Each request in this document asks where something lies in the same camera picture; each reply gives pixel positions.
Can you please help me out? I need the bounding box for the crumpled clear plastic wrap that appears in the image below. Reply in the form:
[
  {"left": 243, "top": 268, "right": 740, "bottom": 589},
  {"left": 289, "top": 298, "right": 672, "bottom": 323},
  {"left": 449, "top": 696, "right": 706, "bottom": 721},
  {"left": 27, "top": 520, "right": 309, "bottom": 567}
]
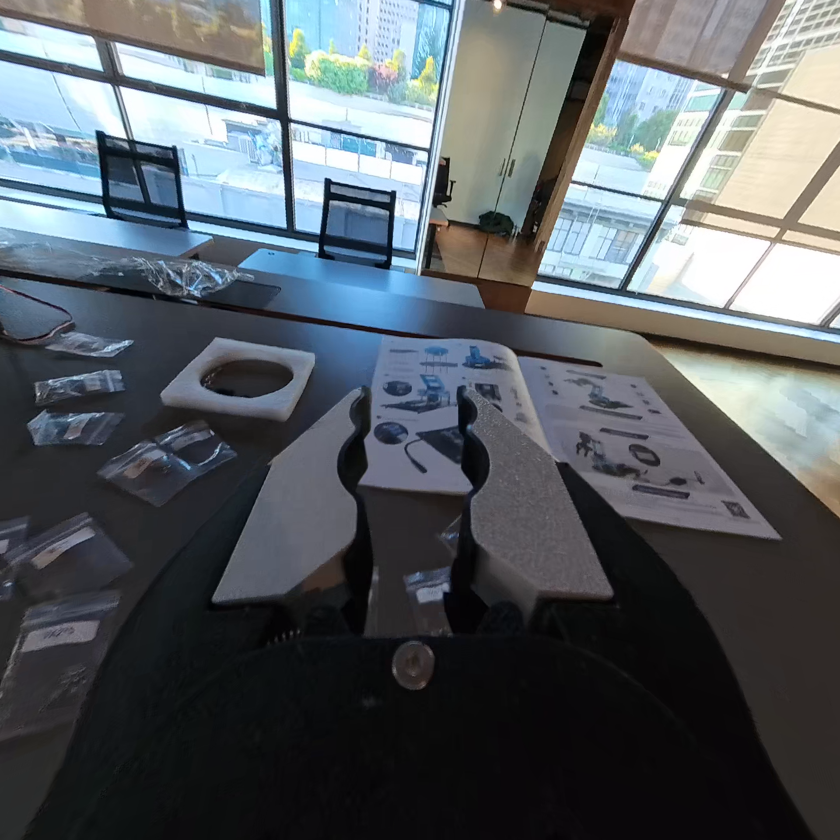
[{"left": 0, "top": 230, "right": 255, "bottom": 298}]

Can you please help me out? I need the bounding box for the dark device with red edge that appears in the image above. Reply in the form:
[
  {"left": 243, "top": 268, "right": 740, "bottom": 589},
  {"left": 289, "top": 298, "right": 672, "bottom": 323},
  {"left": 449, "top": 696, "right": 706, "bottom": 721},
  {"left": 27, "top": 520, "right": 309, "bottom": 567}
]
[{"left": 0, "top": 287, "right": 74, "bottom": 345}]

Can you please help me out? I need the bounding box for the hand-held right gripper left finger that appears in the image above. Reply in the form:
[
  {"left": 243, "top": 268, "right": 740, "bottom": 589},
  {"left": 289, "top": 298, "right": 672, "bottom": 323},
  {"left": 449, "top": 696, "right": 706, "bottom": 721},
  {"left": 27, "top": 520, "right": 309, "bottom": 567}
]
[{"left": 210, "top": 386, "right": 375, "bottom": 606}]

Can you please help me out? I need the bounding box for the grey table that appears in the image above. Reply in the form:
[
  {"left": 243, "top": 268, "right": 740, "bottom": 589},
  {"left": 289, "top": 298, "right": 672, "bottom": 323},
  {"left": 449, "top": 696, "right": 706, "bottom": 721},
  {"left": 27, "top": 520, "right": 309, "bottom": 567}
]
[{"left": 238, "top": 249, "right": 487, "bottom": 309}]

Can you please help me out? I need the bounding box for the open instruction booklet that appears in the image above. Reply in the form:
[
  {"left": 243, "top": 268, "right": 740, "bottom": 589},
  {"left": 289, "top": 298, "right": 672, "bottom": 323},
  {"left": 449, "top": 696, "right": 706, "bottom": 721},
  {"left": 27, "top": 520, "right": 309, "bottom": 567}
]
[{"left": 357, "top": 336, "right": 782, "bottom": 541}]

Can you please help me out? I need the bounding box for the white foam frame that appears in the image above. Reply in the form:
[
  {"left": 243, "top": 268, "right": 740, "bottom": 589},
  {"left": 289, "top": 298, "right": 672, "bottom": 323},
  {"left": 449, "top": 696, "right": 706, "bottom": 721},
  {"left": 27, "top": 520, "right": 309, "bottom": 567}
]
[{"left": 161, "top": 337, "right": 316, "bottom": 421}]

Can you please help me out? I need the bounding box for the group of small plastic bags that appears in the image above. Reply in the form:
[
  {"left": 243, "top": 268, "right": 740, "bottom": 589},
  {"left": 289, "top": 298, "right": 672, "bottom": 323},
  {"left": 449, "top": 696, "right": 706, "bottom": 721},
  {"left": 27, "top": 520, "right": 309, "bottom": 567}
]
[{"left": 0, "top": 332, "right": 460, "bottom": 742}]

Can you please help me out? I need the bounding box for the brown roller blind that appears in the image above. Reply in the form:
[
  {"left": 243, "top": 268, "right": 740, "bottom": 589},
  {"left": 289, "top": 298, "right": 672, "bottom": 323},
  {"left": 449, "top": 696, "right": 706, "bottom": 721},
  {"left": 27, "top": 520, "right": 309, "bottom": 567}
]
[
  {"left": 620, "top": 0, "right": 788, "bottom": 93},
  {"left": 0, "top": 0, "right": 266, "bottom": 76}
]

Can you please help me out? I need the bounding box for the black mesh chair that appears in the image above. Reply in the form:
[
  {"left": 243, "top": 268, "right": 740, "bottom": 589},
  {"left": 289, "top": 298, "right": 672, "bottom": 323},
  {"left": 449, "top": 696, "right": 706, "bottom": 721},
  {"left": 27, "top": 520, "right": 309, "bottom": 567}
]
[
  {"left": 318, "top": 177, "right": 396, "bottom": 269},
  {"left": 95, "top": 130, "right": 189, "bottom": 229}
]

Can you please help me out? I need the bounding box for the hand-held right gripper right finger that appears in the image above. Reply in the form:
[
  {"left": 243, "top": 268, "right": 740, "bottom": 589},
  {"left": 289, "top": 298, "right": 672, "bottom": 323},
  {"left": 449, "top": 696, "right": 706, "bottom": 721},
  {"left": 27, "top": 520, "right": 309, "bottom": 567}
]
[{"left": 456, "top": 386, "right": 616, "bottom": 613}]

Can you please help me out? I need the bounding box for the dark desk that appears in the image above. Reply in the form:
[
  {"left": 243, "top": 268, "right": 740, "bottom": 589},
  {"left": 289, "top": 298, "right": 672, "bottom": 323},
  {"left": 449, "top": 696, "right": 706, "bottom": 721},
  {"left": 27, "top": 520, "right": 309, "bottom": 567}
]
[{"left": 0, "top": 226, "right": 840, "bottom": 840}]

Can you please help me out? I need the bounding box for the large framed window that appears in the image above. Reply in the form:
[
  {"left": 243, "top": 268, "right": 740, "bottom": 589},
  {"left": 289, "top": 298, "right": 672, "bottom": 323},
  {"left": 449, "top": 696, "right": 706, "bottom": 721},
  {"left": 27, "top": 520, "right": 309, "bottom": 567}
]
[
  {"left": 535, "top": 0, "right": 840, "bottom": 329},
  {"left": 0, "top": 0, "right": 454, "bottom": 253}
]

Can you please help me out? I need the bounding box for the white cabinet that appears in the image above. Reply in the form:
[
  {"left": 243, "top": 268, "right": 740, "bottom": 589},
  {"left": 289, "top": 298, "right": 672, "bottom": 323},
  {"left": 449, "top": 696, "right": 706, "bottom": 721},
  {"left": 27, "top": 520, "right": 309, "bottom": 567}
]
[{"left": 436, "top": 0, "right": 588, "bottom": 227}]

